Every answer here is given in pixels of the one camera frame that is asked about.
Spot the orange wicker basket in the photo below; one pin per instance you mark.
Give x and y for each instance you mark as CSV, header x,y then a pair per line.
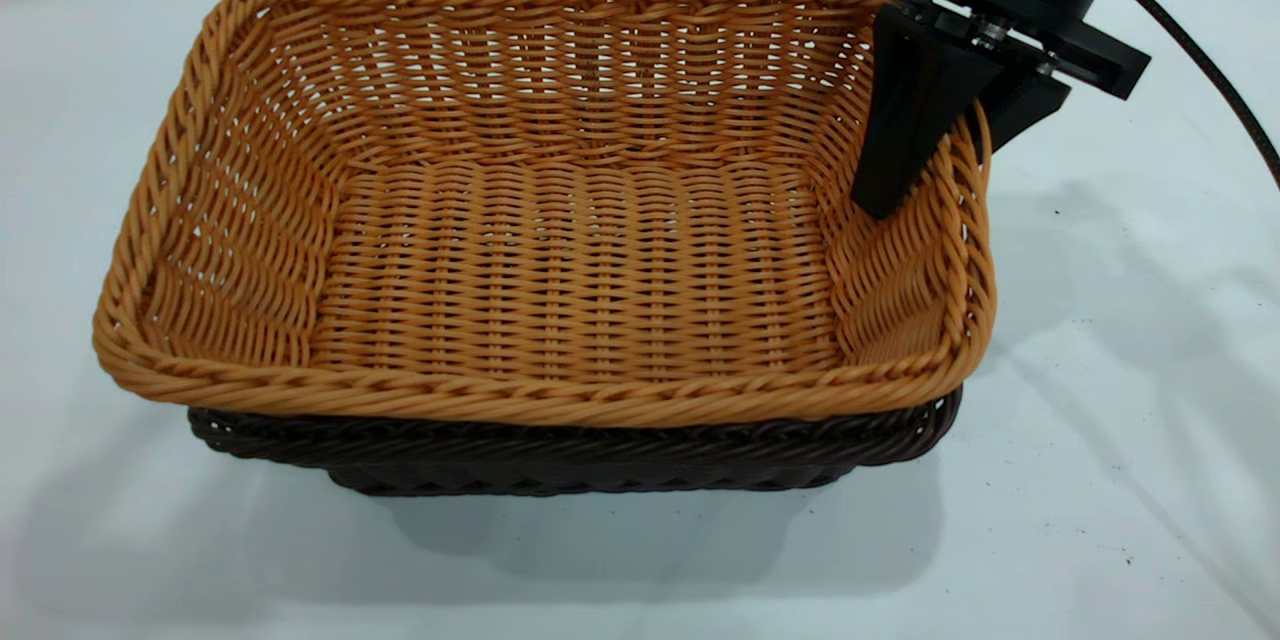
x,y
580,260

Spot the black wicker basket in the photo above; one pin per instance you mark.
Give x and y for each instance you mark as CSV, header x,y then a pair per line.
x,y
600,455

